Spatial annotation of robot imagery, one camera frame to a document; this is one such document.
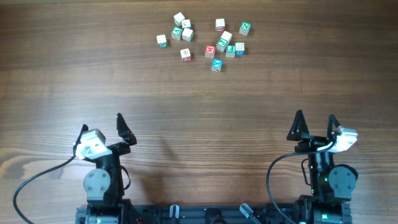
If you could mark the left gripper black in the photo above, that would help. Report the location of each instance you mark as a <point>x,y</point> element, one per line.
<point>112,148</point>

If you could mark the plain top block teal side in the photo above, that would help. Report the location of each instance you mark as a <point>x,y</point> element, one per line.
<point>178,18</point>

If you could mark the blue letter X block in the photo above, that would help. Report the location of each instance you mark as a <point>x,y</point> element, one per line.
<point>216,65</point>

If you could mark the plain block upper middle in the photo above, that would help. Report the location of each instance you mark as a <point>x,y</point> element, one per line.
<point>227,36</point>

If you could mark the green letter N block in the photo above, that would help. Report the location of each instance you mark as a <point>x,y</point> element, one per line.
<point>244,28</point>

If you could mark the red letter M block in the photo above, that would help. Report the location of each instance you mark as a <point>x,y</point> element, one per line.
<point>210,51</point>

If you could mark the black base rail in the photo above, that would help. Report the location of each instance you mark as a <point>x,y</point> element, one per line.
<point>232,214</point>

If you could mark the horse picture block green side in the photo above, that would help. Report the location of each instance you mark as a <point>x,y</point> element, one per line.
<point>162,41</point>

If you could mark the green letter F block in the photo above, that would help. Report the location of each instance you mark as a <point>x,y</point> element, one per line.
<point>231,51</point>

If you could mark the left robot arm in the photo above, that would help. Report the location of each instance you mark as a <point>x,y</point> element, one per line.
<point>104,185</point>

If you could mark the green letter V block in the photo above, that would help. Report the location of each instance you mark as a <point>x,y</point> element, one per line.
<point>176,33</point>

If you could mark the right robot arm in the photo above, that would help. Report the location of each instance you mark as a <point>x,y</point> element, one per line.
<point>331,184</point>

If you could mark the spiral picture block blue side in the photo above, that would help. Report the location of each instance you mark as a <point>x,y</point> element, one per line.
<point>240,48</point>

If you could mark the animal picture block blue side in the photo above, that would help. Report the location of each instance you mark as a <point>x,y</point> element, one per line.
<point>186,24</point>

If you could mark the shell picture block red side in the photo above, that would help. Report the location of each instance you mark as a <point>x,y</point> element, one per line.
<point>185,55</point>

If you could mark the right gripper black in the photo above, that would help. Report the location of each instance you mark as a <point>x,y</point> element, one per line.
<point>312,141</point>

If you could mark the plain block green side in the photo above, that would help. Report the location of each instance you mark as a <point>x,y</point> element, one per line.
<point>187,34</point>

